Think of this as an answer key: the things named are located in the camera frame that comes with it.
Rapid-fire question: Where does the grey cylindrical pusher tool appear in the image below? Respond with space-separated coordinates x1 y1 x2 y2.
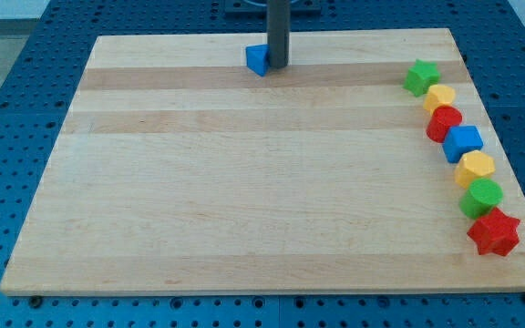
266 0 291 69

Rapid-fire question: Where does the blue triangular block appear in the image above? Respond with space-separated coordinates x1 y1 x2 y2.
245 44 269 77

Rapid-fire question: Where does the green star block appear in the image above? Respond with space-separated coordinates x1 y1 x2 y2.
403 59 441 97

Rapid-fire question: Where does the blue cube block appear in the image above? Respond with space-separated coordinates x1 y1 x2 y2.
442 126 484 163

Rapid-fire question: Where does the small yellow pentagon block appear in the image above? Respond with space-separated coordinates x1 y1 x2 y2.
423 84 456 116

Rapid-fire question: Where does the green cylinder block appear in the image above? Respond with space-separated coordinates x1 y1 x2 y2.
458 178 503 220

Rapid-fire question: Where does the red star block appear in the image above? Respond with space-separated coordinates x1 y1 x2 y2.
467 208 520 257

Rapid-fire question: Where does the red cylinder block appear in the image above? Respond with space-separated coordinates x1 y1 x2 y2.
426 106 463 143

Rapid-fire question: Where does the light wooden board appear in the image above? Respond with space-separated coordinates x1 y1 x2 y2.
0 28 525 296

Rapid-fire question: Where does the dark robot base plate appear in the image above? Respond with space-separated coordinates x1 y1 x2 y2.
221 0 322 17

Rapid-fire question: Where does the yellow hexagon block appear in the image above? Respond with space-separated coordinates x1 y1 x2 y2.
454 150 496 189

